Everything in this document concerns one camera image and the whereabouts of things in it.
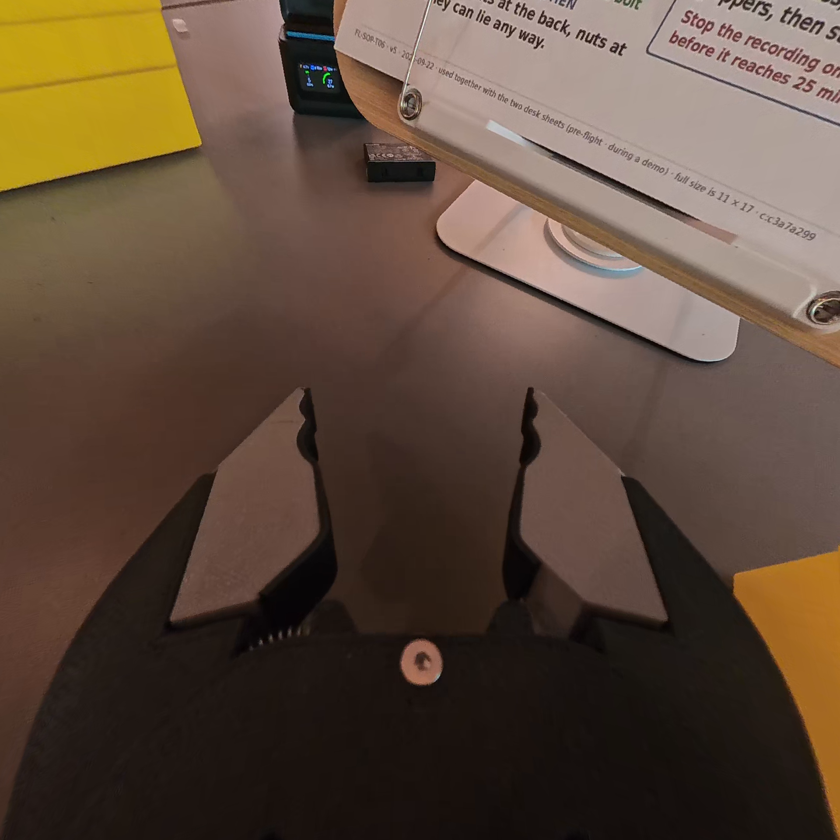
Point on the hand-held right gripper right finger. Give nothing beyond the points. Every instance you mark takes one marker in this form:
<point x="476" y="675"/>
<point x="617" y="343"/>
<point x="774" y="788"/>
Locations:
<point x="584" y="525"/>

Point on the printed instruction sheet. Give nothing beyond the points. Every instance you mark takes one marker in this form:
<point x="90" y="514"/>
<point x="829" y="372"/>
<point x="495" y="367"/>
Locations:
<point x="623" y="98"/>

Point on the black charging case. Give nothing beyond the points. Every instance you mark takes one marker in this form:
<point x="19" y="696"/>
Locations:
<point x="315" y="92"/>

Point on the black camera battery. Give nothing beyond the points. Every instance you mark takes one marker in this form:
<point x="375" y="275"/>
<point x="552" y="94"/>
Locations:
<point x="399" y="164"/>

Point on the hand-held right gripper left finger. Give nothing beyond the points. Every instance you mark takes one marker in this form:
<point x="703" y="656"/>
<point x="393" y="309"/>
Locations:
<point x="256" y="525"/>

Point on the yellow plastic bin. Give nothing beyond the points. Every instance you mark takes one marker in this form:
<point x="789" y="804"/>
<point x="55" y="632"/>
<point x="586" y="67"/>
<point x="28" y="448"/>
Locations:
<point x="800" y="656"/>
<point x="85" y="98"/>

